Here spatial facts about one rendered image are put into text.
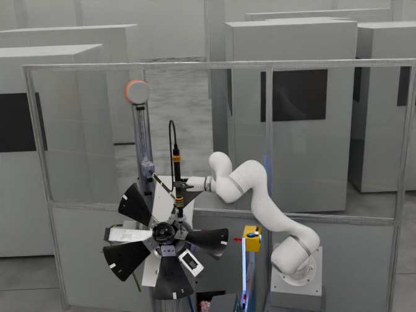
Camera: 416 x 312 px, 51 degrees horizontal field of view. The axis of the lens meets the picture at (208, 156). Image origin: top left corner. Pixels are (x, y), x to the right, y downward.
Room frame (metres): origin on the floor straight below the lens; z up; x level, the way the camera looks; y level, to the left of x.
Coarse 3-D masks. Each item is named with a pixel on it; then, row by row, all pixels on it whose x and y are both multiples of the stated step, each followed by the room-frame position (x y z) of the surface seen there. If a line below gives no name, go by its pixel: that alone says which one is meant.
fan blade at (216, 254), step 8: (192, 232) 2.20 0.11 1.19; (200, 232) 2.21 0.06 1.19; (208, 232) 2.20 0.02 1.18; (216, 232) 2.20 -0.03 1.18; (224, 232) 2.20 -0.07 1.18; (184, 240) 2.13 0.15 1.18; (192, 240) 2.13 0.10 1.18; (200, 240) 2.13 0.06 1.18; (208, 240) 2.13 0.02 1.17; (216, 240) 2.13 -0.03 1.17; (224, 240) 2.14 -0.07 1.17; (200, 248) 2.08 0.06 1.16; (208, 248) 2.08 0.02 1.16; (216, 248) 2.08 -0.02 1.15; (224, 248) 2.08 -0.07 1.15; (216, 256) 2.04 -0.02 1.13
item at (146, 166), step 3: (144, 162) 2.80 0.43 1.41; (147, 162) 2.79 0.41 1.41; (150, 162) 2.79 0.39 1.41; (141, 165) 2.77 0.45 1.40; (144, 165) 2.73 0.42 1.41; (147, 165) 2.73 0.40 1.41; (150, 165) 2.73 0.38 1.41; (153, 165) 2.73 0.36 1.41; (141, 168) 2.78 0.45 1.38; (144, 168) 2.70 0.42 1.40; (147, 168) 2.71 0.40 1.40; (150, 168) 2.72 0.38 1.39; (153, 168) 2.72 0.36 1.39; (144, 171) 2.71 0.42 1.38; (147, 171) 2.71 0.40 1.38; (153, 171) 2.72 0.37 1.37; (144, 174) 2.71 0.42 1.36; (147, 174) 2.71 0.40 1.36; (150, 174) 2.72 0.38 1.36
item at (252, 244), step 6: (246, 228) 2.44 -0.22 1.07; (252, 228) 2.44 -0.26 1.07; (246, 234) 2.37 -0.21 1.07; (258, 234) 2.36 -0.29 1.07; (246, 240) 2.32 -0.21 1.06; (252, 240) 2.32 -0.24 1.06; (258, 240) 2.31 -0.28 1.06; (246, 246) 2.32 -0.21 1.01; (252, 246) 2.32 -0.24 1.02; (258, 246) 2.31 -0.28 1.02
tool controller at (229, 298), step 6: (228, 294) 1.55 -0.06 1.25; (234, 294) 1.54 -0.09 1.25; (216, 300) 1.53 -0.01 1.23; (222, 300) 1.51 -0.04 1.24; (228, 300) 1.50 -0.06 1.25; (234, 300) 1.49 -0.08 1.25; (210, 306) 1.49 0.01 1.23; (216, 306) 1.48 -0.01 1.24; (222, 306) 1.47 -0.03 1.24; (228, 306) 1.46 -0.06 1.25; (234, 306) 1.46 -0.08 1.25; (240, 306) 1.52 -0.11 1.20
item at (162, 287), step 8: (168, 256) 2.11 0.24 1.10; (176, 256) 2.14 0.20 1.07; (160, 264) 2.06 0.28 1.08; (168, 264) 2.08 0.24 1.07; (176, 264) 2.10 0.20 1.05; (160, 272) 2.03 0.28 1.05; (168, 272) 2.04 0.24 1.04; (176, 272) 2.07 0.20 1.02; (160, 280) 2.00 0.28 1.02; (168, 280) 2.01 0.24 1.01; (176, 280) 2.03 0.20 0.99; (184, 280) 2.05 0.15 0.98; (160, 288) 1.97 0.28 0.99; (168, 288) 1.99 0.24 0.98; (176, 288) 2.00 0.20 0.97; (184, 288) 2.02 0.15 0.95; (192, 288) 2.03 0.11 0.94; (160, 296) 1.95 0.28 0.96; (168, 296) 1.96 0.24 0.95; (176, 296) 1.97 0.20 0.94; (184, 296) 1.99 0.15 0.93
